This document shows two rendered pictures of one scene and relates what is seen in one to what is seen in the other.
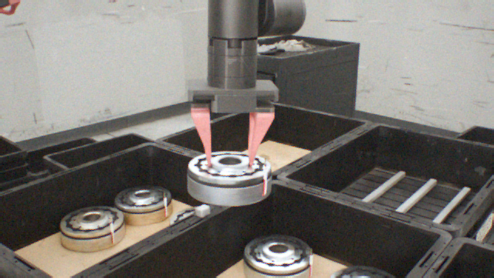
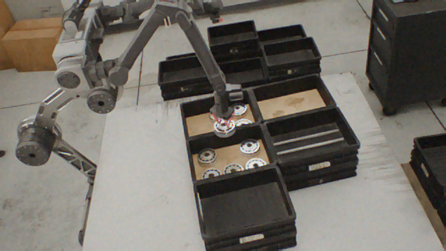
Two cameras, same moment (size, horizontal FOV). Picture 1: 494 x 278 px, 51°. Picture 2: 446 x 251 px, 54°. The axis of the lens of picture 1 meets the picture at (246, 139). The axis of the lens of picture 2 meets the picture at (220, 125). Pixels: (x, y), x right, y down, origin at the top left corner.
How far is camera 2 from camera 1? 169 cm
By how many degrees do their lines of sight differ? 47
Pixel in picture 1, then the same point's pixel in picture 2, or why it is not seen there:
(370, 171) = (330, 123)
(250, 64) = (222, 109)
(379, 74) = not seen: outside the picture
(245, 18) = (219, 100)
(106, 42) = not seen: outside the picture
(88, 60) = not seen: outside the picture
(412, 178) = (340, 134)
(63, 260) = (206, 123)
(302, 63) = (418, 19)
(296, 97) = (410, 38)
